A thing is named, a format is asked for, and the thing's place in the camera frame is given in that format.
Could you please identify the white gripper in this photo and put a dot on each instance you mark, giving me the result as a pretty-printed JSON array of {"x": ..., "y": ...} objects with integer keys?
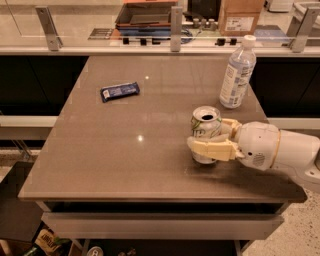
[{"x": 257, "y": 144}]

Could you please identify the white green 7up can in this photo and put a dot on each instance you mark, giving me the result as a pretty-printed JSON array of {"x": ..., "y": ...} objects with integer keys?
[{"x": 206, "y": 122}]

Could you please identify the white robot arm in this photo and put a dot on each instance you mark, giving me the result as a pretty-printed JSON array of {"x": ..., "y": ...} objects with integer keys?
[{"x": 297, "y": 157}]

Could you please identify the can under table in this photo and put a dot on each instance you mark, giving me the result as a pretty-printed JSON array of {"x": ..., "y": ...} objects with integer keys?
[{"x": 95, "y": 251}]

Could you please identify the clear plastic water bottle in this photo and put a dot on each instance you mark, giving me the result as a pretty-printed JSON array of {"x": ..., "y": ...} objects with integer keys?
[{"x": 238, "y": 72}]

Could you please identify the blue snack bar wrapper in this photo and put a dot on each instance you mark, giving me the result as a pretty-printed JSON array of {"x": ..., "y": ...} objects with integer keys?
[{"x": 119, "y": 91}]

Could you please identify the cardboard box with label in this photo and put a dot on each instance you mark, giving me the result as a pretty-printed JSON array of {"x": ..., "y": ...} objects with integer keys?
[{"x": 239, "y": 17}]

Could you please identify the open dark tray box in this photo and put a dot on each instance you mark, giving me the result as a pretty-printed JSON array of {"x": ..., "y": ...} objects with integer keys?
[{"x": 137, "y": 13}]

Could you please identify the grey table drawer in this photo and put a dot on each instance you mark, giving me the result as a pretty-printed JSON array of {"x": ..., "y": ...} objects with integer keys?
[{"x": 163, "y": 226}]

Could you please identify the brown snack bag below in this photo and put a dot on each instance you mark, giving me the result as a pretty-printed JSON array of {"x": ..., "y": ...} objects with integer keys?
[{"x": 48, "y": 244}]

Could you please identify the middle metal glass bracket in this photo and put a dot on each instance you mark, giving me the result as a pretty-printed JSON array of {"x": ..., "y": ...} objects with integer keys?
[{"x": 176, "y": 26}]

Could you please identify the metal glass bracket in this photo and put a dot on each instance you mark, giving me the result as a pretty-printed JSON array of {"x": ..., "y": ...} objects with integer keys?
[
  {"x": 53, "y": 40},
  {"x": 300, "y": 41},
  {"x": 176, "y": 26}
]

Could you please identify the right metal glass bracket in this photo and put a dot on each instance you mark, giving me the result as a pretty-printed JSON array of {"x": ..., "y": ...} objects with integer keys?
[{"x": 300, "y": 41}]

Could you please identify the left metal glass bracket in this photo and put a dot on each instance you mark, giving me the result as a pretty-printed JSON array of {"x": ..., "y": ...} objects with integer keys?
[{"x": 53, "y": 40}]

